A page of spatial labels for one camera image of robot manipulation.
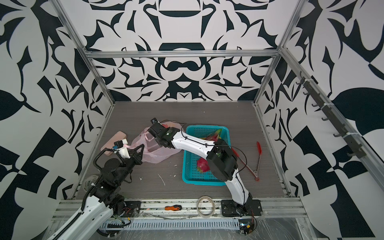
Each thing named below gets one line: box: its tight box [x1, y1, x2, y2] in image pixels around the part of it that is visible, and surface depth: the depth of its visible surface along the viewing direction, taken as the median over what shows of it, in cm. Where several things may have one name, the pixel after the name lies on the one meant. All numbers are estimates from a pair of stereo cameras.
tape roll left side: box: [83, 175, 99, 192], surface depth 82 cm
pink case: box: [100, 131, 127, 156], surface depth 99 cm
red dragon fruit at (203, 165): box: [197, 157, 210, 173], surface depth 83 cm
